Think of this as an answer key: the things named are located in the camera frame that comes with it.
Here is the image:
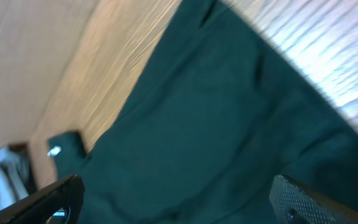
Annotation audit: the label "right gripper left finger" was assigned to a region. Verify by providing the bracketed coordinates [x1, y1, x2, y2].
[0, 175, 85, 224]

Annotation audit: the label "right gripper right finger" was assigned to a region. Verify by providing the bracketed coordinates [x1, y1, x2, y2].
[269, 175, 358, 224]

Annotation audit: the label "black polo shirt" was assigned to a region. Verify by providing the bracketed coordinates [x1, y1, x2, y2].
[48, 0, 358, 223]

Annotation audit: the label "folded grey trousers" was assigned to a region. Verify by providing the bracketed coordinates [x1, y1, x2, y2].
[0, 142, 37, 211]

